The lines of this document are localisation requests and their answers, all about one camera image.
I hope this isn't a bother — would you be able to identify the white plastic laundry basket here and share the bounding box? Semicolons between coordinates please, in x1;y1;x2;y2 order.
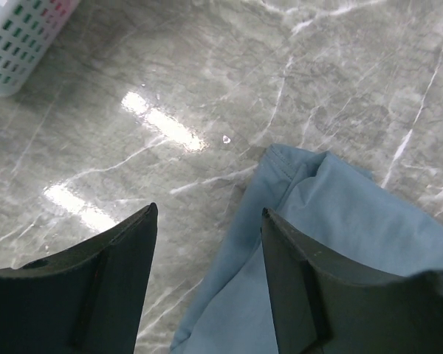
0;0;80;97

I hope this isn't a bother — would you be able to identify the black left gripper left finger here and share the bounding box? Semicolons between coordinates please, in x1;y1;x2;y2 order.
0;204;158;353

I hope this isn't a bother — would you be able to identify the grey-blue polo shirt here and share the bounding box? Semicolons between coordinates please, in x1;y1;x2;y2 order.
170;144;443;353

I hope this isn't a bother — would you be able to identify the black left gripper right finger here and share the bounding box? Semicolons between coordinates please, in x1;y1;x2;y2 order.
261;209;443;353

